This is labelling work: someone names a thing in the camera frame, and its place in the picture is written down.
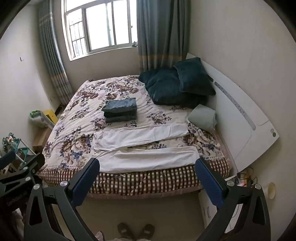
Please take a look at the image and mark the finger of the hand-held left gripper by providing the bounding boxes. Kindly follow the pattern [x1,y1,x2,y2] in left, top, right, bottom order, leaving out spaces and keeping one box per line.
[0,153,46,189]
[0,151,16,169]

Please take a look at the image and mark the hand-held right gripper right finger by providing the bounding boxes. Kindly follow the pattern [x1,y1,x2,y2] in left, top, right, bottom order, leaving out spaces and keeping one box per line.
[194,157,272,241]

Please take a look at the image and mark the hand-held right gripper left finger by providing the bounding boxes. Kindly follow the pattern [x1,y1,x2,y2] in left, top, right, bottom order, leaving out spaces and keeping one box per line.
[23,158,101,241]

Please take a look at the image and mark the white pants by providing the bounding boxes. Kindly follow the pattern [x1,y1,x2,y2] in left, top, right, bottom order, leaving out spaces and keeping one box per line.
[92,123,201,174]

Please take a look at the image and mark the white shelf rack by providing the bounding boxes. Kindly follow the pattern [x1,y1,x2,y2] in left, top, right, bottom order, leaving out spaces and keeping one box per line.
[0,132,36,178]

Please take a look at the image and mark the white plastic bag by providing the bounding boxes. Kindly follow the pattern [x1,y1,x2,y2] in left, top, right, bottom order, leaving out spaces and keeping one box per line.
[29,110,55,129]

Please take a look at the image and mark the yellow box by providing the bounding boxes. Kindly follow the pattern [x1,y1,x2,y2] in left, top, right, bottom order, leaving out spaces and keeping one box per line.
[43,109,58,127]

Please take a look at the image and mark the bed base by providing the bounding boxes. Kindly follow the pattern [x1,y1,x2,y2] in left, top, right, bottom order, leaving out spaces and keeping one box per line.
[87,185,202,200]

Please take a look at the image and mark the floral blanket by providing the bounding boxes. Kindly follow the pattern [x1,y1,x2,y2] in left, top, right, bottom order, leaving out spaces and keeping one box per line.
[38,75,232,196]

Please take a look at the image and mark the folded pale green cloth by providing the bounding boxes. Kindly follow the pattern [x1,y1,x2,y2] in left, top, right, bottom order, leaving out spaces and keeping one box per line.
[187,104,218,133]

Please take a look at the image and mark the brown slipper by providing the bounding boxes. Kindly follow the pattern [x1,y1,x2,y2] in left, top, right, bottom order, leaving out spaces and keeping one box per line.
[117,223,135,240]
[138,223,155,240]

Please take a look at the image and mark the round cream cup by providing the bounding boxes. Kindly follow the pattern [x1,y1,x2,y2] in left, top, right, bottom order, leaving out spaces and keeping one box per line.
[267,182,277,199]

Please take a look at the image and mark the folded blue jeans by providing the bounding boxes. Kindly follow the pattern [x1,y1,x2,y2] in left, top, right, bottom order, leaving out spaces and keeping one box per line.
[105,115,137,124]
[103,110,137,119]
[102,97,137,113]

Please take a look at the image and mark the white headboard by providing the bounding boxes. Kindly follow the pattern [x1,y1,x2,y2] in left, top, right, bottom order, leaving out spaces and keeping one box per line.
[185,52,281,172]

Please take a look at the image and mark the dark teal pillow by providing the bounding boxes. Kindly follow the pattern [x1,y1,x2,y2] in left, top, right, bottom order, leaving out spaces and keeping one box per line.
[173,57,217,96]
[144,68,208,107]
[138,69,160,89]

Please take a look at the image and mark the blue-grey curtain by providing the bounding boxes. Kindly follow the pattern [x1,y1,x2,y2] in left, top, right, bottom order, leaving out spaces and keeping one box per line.
[38,0,75,106]
[136,0,191,73]

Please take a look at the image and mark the window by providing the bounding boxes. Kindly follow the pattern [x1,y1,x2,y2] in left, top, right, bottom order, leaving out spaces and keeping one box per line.
[60,0,139,62]

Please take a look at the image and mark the black cables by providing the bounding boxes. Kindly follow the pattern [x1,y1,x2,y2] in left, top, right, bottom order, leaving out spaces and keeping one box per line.
[235,166,258,186]

